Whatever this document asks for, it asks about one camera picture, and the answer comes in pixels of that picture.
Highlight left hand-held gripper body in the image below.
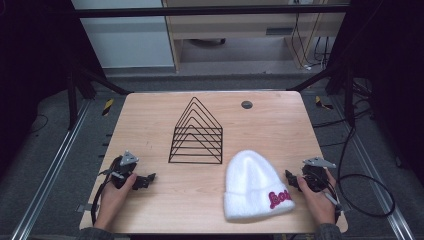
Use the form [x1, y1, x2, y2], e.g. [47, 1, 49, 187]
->
[98, 149, 144, 191]

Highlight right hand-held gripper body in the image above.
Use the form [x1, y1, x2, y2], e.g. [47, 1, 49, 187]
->
[301, 156, 337, 193]

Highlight white knit beanie hat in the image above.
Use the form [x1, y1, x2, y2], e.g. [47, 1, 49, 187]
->
[223, 149, 296, 222]

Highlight person's right hand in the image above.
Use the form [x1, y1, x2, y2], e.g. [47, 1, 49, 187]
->
[296, 170, 338, 227]

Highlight person's left hand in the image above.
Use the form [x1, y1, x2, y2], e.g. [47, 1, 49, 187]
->
[93, 172, 138, 232]

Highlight yellow black striped tape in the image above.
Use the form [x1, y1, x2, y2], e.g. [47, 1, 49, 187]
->
[314, 95, 335, 111]
[101, 97, 115, 117]

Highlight black metal stand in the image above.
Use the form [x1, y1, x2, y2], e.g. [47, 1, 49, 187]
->
[287, 61, 357, 128]
[65, 61, 132, 132]

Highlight black curtain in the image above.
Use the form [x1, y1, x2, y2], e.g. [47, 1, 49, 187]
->
[326, 0, 424, 188]
[0, 0, 106, 178]

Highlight white cabinet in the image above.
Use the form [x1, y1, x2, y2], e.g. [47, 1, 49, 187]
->
[70, 0, 176, 70]

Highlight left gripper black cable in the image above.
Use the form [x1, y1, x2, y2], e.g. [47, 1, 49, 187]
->
[90, 155, 122, 227]

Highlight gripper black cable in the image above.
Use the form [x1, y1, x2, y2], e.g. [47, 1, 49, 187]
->
[318, 125, 397, 219]
[90, 155, 122, 227]

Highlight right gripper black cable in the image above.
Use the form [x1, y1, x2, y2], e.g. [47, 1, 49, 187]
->
[318, 125, 397, 219]

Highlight black wire rack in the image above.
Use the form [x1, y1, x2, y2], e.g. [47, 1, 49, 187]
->
[167, 96, 224, 165]

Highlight aluminium floor rail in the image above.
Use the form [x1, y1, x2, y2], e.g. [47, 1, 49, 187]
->
[331, 95, 416, 240]
[9, 99, 93, 240]

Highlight black floor cables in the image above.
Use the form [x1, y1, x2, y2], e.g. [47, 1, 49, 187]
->
[312, 79, 376, 148]

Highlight thin black floor cable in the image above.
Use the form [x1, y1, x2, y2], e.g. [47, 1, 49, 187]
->
[27, 114, 50, 135]

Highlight hanging desk cables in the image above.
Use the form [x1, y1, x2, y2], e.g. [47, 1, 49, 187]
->
[290, 12, 333, 72]

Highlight black horizontal frame bar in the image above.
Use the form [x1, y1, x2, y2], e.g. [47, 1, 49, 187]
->
[73, 4, 352, 19]

